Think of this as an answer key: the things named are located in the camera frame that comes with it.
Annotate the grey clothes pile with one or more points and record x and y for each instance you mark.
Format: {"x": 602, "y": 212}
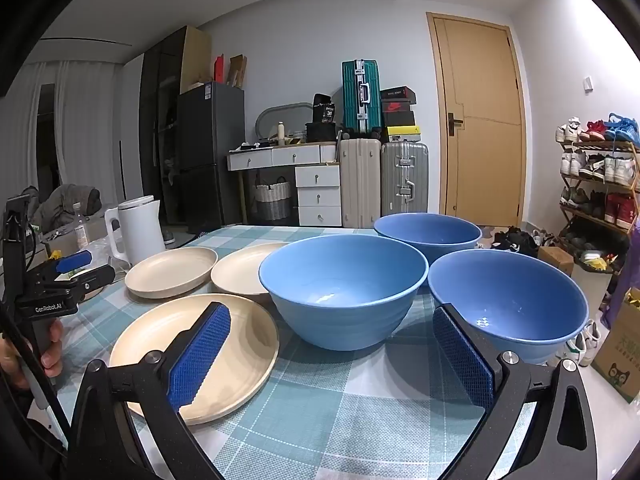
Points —
{"x": 65, "y": 205}

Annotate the dark wardrobe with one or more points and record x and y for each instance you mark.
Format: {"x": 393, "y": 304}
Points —
{"x": 160, "y": 110}

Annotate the black shoebox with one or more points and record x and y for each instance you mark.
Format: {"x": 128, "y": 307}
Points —
{"x": 397, "y": 93}

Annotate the cream round plate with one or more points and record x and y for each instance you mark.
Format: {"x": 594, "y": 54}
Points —
{"x": 240, "y": 340}
{"x": 240, "y": 272}
{"x": 172, "y": 270}

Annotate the white light switch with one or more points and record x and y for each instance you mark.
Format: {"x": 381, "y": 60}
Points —
{"x": 589, "y": 83}

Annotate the oval grey mirror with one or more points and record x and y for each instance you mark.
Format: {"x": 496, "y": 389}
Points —
{"x": 295, "y": 112}

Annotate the white sneakers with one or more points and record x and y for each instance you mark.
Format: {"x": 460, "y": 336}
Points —
{"x": 585, "y": 342}

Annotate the white bottle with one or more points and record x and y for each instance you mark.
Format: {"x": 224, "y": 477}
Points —
{"x": 281, "y": 132}

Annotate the black paper bag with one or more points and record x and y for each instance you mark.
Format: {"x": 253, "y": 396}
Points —
{"x": 324, "y": 107}

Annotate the dark shoebox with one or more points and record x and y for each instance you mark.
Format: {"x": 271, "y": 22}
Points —
{"x": 400, "y": 119}

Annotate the rows of assorted shoes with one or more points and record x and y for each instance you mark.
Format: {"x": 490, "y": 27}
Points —
{"x": 620, "y": 170}

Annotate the white desk with drawers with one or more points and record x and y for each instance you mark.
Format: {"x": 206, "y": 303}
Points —
{"x": 317, "y": 195}

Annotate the heap of black shoes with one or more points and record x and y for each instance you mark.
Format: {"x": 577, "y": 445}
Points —
{"x": 515, "y": 240}

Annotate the woven laundry basket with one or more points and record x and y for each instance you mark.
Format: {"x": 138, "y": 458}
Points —
{"x": 272, "y": 200}

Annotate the white trash bin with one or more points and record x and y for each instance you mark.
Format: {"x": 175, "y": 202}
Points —
{"x": 592, "y": 285}

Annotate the white curtain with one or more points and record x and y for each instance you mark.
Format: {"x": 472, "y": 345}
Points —
{"x": 80, "y": 125}

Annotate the wooden door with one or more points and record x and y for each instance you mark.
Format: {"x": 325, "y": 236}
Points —
{"x": 480, "y": 110}

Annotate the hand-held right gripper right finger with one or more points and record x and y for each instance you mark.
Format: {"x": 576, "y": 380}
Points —
{"x": 462, "y": 360}

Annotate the brown flat box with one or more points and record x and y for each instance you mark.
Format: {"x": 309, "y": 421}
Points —
{"x": 238, "y": 70}

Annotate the dark grey fridge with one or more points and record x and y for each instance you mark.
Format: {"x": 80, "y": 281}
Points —
{"x": 207, "y": 160}

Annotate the clear water bottle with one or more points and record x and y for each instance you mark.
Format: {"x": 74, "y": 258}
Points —
{"x": 81, "y": 230}

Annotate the person's left hand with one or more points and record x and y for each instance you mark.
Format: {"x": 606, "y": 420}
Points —
{"x": 52, "y": 360}

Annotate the blue bowl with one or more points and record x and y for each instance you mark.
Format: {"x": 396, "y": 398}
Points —
{"x": 345, "y": 280}
{"x": 520, "y": 300}
{"x": 425, "y": 232}

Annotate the white electric kettle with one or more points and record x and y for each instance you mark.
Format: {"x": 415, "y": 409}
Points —
{"x": 142, "y": 230}

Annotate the red shoebox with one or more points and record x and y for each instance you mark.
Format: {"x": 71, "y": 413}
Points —
{"x": 397, "y": 106}

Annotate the yellow shoebox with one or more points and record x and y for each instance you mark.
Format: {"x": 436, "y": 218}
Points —
{"x": 402, "y": 135}

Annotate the teal checked tablecloth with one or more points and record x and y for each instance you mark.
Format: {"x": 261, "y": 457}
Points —
{"x": 325, "y": 400}

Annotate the wooden shoe rack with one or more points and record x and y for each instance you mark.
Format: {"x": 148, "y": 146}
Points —
{"x": 595, "y": 146}

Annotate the beige suitcase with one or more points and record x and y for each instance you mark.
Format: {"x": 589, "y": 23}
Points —
{"x": 360, "y": 185}

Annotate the brown printed paper bag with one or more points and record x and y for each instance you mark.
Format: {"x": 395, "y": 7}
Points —
{"x": 620, "y": 360}

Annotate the cardboard box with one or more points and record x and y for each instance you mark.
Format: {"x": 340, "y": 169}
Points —
{"x": 555, "y": 260}

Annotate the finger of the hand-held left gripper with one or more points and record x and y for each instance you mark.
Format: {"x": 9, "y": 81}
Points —
{"x": 97, "y": 277}
{"x": 75, "y": 261}

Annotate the silver suitcase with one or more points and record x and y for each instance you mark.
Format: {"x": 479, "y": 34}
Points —
{"x": 405, "y": 180}

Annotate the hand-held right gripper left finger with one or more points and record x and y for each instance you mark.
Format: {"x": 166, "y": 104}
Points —
{"x": 200, "y": 355}

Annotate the teal suitcase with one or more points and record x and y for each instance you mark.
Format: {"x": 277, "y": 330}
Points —
{"x": 361, "y": 97}

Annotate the black box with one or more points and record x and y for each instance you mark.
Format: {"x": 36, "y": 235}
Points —
{"x": 322, "y": 132}

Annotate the red box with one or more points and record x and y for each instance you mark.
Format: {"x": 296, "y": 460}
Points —
{"x": 219, "y": 69}

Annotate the purple bag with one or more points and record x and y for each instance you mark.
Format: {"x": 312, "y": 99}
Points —
{"x": 627, "y": 270}

